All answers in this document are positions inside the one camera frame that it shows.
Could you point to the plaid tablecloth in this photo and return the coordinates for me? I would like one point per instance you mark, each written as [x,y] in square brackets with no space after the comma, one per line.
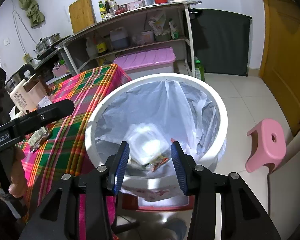
[64,151]

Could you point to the green barcode wrapper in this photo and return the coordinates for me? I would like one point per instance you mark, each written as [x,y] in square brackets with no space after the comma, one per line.
[37,136]

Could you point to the yellow snack wrapper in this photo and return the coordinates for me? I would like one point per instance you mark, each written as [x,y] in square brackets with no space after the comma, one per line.
[157,162]

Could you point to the green glass bottle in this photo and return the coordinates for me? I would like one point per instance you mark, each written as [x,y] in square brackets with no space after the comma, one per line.
[102,10]

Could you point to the steel steamer pots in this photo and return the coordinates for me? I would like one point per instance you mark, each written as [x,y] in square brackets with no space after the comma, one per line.
[46,43]

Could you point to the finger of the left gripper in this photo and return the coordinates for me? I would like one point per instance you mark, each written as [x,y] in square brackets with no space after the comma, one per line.
[29,123]

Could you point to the metal shelf unit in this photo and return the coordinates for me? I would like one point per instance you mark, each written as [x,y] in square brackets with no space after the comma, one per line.
[146,28]

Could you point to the pink brown kettle jug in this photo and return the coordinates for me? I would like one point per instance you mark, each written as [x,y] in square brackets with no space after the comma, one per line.
[36,88]

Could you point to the cream water dispenser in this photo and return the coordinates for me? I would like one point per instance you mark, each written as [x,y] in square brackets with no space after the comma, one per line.
[21,98]

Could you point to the pink lidded storage box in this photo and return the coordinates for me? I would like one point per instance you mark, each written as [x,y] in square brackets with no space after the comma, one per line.
[148,62]

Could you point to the wooden cutting board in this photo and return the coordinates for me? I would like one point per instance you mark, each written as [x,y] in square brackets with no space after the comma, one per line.
[81,15]

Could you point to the white paper cup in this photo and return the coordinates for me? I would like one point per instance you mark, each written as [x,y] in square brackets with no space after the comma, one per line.
[146,142]

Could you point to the person left hand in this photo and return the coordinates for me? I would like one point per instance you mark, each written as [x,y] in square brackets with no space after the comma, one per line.
[18,184]

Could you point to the dark sauce bottle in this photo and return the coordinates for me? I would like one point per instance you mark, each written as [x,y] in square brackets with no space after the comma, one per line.
[107,6]

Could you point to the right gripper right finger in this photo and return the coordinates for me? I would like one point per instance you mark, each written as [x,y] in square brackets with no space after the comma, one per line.
[183,165]

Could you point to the pink plastic stool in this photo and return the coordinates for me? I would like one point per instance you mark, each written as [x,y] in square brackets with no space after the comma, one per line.
[271,145]

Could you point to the clear oil bottle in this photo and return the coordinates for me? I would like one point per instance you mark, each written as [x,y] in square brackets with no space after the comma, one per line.
[113,6]

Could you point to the translucent trash bag liner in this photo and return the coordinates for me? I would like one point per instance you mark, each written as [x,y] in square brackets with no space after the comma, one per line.
[157,129]

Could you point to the green detergent bottle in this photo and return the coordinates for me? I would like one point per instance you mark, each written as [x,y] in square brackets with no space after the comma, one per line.
[199,69]

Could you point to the black cloth cover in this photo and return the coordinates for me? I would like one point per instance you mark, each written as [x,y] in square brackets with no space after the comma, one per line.
[221,40]

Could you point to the green hanging cloth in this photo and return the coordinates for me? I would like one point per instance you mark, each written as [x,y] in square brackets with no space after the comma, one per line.
[33,12]

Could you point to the white trash bin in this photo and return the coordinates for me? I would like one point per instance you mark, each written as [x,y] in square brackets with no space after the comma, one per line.
[157,129]

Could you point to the wooden door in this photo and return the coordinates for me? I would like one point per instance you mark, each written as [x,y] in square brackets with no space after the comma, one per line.
[280,68]

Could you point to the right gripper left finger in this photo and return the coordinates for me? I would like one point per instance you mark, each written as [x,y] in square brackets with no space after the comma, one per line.
[118,164]

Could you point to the steel rice cooker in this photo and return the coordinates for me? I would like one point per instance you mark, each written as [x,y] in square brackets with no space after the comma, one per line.
[18,76]

